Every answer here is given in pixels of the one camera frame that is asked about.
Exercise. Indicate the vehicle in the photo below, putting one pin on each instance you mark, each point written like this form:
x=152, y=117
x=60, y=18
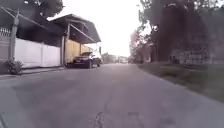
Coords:
x=123, y=60

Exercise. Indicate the dark car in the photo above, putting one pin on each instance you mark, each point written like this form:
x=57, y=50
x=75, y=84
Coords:
x=86, y=59

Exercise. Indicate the grey asphalt road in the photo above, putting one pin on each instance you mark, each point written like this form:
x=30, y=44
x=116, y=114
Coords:
x=110, y=96

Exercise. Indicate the building with canopy roof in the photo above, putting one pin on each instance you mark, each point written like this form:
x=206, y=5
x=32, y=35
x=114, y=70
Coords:
x=75, y=31

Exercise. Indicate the row of trees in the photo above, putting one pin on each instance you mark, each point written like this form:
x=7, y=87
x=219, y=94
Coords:
x=176, y=30

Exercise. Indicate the concrete pavement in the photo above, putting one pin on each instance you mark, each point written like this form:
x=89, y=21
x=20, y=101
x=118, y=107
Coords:
x=36, y=70

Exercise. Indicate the grass verge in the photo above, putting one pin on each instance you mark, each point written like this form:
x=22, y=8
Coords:
x=196, y=78

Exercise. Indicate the dark tree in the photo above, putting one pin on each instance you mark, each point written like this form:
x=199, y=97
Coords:
x=40, y=7

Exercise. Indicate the small bush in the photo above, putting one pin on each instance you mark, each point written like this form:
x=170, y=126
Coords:
x=14, y=67

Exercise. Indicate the concrete pole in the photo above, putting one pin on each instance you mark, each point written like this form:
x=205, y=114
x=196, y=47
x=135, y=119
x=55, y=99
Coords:
x=13, y=40

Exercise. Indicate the white wall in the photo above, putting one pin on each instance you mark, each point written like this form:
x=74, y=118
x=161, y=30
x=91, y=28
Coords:
x=33, y=53

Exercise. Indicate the low grey wall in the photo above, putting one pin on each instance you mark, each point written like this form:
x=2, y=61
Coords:
x=196, y=57

